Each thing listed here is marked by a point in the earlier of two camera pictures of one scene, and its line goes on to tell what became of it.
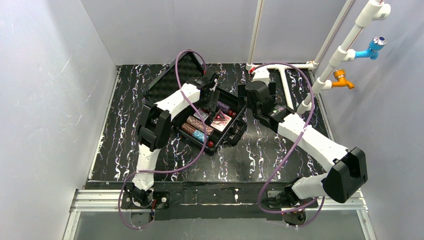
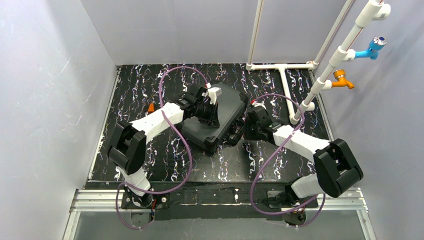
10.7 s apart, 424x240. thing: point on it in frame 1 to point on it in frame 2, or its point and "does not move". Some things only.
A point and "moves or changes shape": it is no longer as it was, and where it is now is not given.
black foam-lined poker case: [209, 129] moves or changes shape
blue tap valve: [375, 45] does not move
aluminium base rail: [86, 200] does not move
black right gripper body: [248, 101] to [243, 131]
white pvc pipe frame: [375, 10] does not move
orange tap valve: [340, 75] does not move
